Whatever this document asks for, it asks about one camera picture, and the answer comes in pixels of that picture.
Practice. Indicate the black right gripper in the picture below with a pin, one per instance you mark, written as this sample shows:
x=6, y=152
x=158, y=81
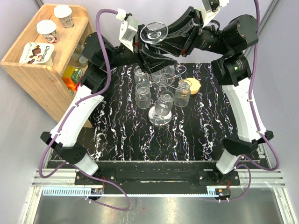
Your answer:
x=183, y=43

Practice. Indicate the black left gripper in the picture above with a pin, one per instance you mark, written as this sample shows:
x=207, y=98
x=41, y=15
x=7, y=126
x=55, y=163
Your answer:
x=154, y=64

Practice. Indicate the clear smooth wine glass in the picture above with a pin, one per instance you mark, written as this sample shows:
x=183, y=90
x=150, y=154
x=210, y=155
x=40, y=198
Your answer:
x=162, y=80

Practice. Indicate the chrome wine glass rack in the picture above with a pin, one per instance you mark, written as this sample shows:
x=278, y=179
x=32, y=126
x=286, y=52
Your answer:
x=154, y=118

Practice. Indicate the clear patterned short goblet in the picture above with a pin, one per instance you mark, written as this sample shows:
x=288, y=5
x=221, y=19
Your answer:
x=142, y=95

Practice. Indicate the patterned glass goblet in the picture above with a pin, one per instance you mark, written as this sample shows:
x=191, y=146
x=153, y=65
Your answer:
x=182, y=93

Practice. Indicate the frosted short goblet front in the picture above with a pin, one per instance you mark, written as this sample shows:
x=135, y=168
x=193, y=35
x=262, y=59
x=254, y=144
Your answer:
x=164, y=103

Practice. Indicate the ribbed glass goblet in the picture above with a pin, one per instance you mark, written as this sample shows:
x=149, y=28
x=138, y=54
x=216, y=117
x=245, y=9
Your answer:
x=140, y=76

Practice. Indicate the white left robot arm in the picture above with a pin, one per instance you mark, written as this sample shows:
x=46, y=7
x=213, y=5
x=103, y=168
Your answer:
x=95, y=82

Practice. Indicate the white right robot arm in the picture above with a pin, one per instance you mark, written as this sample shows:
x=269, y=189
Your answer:
x=235, y=77

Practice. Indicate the glass bottle on shelf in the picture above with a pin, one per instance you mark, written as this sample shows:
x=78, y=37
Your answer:
x=78, y=57

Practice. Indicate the orange juice carton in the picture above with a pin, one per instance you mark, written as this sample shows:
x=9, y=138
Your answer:
x=71, y=77

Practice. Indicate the clear cup white lid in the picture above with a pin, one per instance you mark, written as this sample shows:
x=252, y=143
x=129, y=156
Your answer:
x=64, y=14

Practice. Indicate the white lidded yogurt cup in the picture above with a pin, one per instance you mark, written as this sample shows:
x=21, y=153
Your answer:
x=48, y=29

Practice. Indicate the wooden shelf unit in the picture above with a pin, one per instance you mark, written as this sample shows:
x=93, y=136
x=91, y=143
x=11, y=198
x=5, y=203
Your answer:
x=44, y=83

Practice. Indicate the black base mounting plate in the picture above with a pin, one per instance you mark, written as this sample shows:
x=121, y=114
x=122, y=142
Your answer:
x=156, y=178

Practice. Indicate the Chobani yogurt cup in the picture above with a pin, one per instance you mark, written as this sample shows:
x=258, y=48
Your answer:
x=37, y=53

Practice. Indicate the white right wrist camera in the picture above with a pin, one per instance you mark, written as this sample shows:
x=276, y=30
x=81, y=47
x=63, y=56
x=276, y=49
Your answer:
x=210, y=9

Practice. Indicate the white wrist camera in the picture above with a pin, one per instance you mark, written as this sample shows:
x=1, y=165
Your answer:
x=128, y=28
x=210, y=9

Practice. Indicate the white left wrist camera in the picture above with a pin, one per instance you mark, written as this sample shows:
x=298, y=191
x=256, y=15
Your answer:
x=128, y=28

